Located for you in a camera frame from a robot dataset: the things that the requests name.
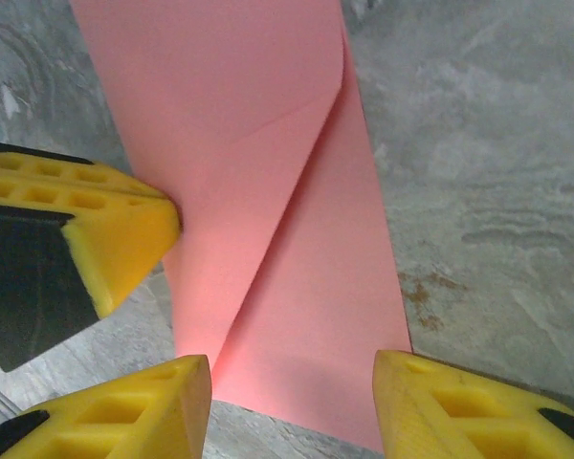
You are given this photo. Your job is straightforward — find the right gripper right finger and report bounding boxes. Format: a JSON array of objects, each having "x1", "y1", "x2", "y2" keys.
[{"x1": 372, "y1": 348, "x2": 574, "y2": 459}]

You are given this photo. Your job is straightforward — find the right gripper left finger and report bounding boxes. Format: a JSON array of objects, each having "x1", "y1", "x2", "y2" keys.
[{"x1": 0, "y1": 354, "x2": 214, "y2": 459}]

